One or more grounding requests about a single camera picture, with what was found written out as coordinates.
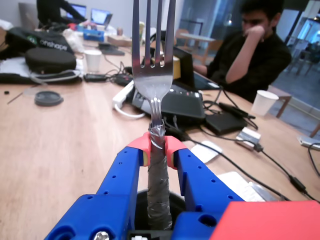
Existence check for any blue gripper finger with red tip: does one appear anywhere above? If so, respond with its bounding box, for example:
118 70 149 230
163 136 246 214
44 131 153 240

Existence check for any metal fork with taped handle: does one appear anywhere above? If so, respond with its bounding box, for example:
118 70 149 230
131 0 177 232

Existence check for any white computer mouse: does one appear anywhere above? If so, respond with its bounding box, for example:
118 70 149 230
191 140 223 165

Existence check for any black power adapter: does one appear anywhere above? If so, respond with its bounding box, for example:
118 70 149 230
205 112 248 136

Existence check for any white usb hub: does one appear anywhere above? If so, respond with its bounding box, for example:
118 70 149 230
236 126 262 151

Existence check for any black box device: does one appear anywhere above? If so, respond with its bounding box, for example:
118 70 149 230
161 93 206 120

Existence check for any black flat console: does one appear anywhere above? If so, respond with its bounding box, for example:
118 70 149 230
131 83 205 118

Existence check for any white power strip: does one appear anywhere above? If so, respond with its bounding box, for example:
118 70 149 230
111 79 136 111

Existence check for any white paper cup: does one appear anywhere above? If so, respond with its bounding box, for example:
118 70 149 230
251 89 280 116
84 49 103 73

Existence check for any white flat gadget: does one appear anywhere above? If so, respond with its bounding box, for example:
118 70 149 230
296 134 320 151

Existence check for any black laptop lid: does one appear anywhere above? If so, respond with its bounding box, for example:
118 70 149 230
173 46 221 91

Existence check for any yellow item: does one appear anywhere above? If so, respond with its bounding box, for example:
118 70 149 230
172 56 181 80

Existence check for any gray round lid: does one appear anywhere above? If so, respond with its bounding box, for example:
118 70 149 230
34 90 65 107

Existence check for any small black adapter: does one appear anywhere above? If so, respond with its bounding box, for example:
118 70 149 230
83 73 107 82

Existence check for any person in black shirt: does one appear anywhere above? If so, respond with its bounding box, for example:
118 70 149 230
193 0 293 103

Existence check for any black oval case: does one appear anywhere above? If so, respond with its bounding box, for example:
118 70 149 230
24 47 77 75

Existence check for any black flat sleeve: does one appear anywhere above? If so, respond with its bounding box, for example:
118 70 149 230
0 68 83 85

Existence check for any cardboard box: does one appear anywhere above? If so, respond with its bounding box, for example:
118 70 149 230
106 34 133 47

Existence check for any blue box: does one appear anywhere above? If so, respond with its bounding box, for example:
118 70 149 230
82 27 105 41

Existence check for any black printed bag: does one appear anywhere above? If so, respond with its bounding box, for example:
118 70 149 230
4 26 76 60

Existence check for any open laptop with lit screen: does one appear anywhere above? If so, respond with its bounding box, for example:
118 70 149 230
67 2 87 21
90 8 113 28

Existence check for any background person in black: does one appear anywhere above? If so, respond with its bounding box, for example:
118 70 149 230
36 0 88 28

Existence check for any red wrist camera mount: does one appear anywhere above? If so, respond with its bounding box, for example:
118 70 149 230
209 199 320 240

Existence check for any white power cable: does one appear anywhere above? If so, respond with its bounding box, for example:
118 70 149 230
113 103 146 119

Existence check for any black cable with ferrite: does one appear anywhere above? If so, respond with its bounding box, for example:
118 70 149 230
254 144 320 201

